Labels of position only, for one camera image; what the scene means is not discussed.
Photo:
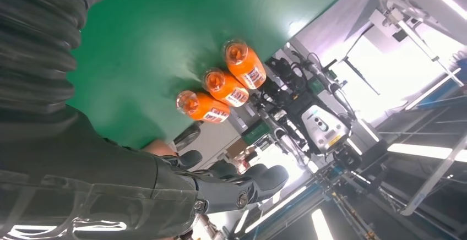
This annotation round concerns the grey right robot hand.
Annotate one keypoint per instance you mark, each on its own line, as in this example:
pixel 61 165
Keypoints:
pixel 91 183

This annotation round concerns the orange juice bottle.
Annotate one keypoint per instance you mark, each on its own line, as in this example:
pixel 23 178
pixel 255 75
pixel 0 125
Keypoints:
pixel 244 65
pixel 202 109
pixel 226 87

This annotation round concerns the person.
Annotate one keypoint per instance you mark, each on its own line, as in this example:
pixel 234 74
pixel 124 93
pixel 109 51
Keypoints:
pixel 157 149

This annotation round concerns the green table mat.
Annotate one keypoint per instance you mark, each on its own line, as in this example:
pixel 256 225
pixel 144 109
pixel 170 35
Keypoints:
pixel 164 30

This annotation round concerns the green crate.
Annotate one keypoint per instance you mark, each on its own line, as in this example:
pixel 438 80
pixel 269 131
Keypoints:
pixel 255 132

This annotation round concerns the black humanoid robot on stand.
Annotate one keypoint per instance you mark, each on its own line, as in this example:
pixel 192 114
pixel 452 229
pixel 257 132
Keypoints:
pixel 323 129

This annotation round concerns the aluminium profile frame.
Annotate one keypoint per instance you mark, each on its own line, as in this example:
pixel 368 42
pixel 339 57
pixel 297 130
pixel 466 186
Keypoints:
pixel 392 15

